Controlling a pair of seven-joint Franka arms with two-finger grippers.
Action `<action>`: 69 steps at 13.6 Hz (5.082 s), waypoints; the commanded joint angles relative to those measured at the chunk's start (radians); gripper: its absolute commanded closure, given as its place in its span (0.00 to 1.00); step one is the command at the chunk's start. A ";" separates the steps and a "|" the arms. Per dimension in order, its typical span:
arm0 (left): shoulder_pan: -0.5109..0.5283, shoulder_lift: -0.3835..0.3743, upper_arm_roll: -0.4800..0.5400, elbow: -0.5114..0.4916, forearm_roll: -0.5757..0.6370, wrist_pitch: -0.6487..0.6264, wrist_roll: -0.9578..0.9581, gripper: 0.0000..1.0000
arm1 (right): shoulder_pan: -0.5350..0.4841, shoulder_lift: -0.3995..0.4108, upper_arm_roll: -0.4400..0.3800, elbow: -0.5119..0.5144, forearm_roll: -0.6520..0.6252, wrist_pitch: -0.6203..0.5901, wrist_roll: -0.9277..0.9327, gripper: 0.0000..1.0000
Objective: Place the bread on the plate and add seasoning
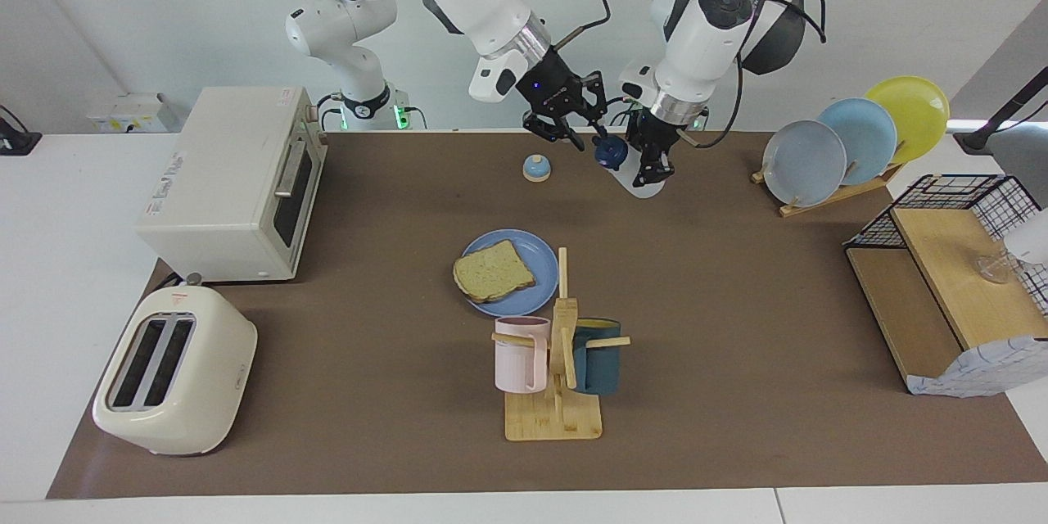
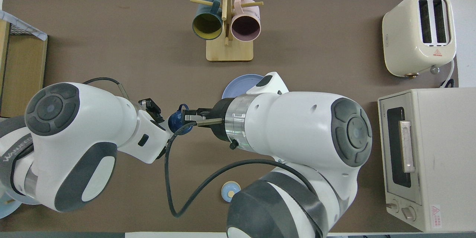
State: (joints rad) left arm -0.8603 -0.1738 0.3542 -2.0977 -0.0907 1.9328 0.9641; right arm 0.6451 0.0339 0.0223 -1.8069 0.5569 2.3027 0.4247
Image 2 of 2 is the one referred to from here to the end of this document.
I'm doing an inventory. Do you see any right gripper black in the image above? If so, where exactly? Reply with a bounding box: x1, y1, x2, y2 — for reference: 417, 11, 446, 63
184, 99, 233, 142

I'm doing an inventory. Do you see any white squeeze bottle blue cap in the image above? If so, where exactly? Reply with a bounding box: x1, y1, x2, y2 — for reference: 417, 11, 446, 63
167, 103, 194, 134

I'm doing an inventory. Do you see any blue round plate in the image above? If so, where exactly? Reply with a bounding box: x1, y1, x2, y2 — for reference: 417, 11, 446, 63
222, 74, 265, 100

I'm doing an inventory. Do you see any small blue seasoning shaker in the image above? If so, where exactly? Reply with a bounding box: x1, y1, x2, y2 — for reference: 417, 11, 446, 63
221, 181, 241, 203

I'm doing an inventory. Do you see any pale blue plate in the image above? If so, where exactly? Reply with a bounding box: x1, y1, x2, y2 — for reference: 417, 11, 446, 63
0, 193, 22, 219

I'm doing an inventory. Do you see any brown table mat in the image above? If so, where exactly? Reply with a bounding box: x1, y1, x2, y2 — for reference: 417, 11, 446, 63
0, 0, 459, 233

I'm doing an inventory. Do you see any wooden mug tree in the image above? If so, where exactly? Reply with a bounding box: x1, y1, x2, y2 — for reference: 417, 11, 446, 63
190, 0, 264, 62

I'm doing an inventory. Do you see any dark teal mug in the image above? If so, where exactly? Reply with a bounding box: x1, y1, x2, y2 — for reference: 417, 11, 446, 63
192, 0, 223, 41

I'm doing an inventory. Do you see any pink mug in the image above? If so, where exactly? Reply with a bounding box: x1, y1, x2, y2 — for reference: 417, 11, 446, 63
231, 0, 261, 42

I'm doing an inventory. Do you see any wooden shelf box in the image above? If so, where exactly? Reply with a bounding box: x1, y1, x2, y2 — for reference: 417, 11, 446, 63
0, 19, 48, 118

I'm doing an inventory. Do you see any marble pattern cloth strip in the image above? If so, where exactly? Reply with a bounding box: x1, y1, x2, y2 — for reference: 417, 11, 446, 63
0, 10, 48, 41

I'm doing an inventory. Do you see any cream two-slot toaster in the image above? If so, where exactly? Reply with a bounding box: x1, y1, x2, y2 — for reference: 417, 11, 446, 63
382, 0, 457, 78

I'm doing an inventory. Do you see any white toaster oven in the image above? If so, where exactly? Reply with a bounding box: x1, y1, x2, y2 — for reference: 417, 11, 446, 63
377, 89, 476, 232

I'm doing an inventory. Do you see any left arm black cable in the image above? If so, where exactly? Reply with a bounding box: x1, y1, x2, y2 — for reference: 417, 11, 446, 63
83, 77, 129, 99

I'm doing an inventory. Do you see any black wire basket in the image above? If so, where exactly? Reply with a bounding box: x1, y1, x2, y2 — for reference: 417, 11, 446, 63
8, 24, 31, 36

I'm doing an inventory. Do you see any white toaster power cable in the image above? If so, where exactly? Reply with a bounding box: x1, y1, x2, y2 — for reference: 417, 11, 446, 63
441, 59, 456, 88

